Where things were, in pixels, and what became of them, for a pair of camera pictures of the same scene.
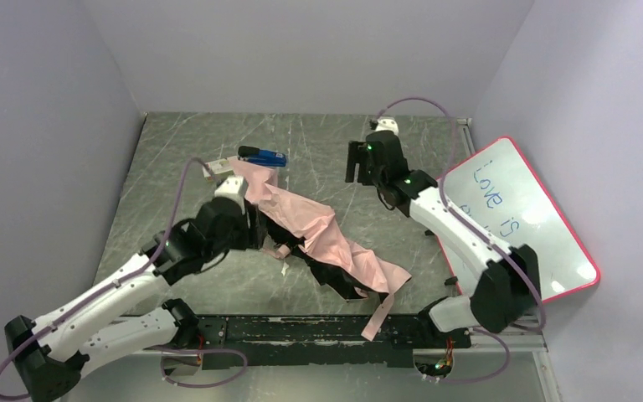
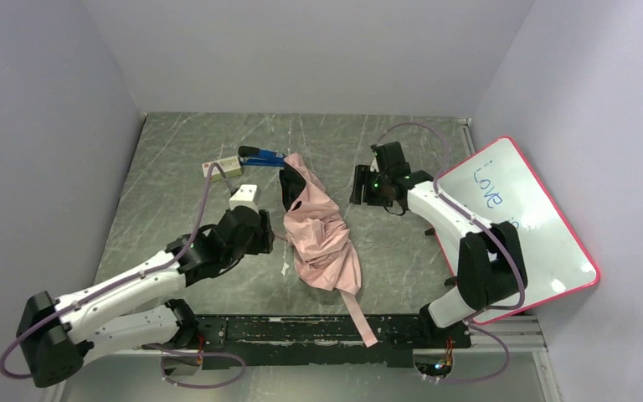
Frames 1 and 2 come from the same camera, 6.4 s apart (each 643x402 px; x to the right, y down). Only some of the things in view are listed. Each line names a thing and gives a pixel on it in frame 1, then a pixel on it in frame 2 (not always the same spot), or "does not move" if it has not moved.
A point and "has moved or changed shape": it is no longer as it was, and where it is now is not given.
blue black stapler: x=260 y=156 does not move
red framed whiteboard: x=496 y=189 does not move
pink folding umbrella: x=316 y=229 has moved or changed shape
